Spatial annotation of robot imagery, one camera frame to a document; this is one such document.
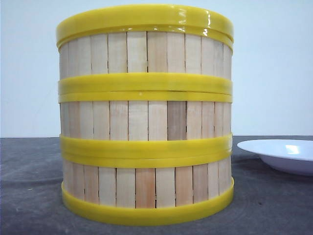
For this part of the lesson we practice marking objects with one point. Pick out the white plate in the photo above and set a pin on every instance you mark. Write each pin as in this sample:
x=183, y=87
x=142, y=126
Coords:
x=291, y=156

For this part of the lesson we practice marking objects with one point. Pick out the yellow woven steamer lid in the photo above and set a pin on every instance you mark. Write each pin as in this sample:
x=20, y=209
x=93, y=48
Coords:
x=147, y=17

